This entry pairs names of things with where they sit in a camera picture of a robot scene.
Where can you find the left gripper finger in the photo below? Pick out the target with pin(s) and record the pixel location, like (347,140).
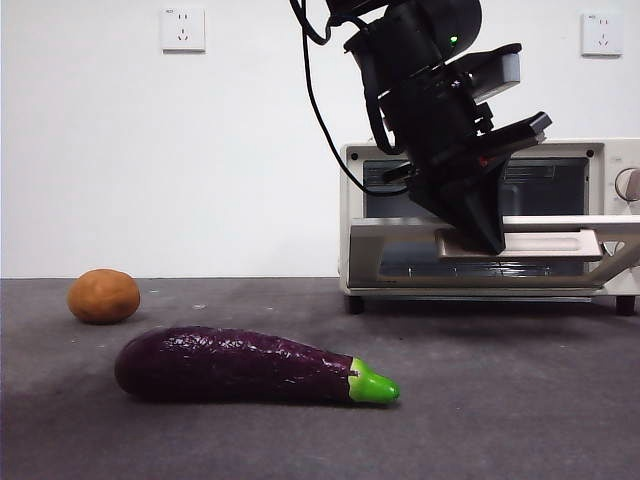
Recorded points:
(470,215)
(497,200)

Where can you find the brown potato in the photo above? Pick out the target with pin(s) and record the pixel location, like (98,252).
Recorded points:
(102,297)

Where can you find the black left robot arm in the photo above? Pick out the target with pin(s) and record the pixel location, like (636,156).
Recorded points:
(400,45)

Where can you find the cream Toshiba toaster oven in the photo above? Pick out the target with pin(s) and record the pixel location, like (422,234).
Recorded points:
(350,200)

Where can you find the round beige oven knob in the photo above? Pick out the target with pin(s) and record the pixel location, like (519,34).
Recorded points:
(630,184)

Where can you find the purple eggplant with green stem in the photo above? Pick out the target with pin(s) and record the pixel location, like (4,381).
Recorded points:
(225,365)

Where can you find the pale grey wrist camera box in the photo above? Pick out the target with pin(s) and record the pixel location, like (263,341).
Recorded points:
(511,67)

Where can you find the white wall socket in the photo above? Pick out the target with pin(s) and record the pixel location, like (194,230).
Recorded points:
(602,35)
(183,30)

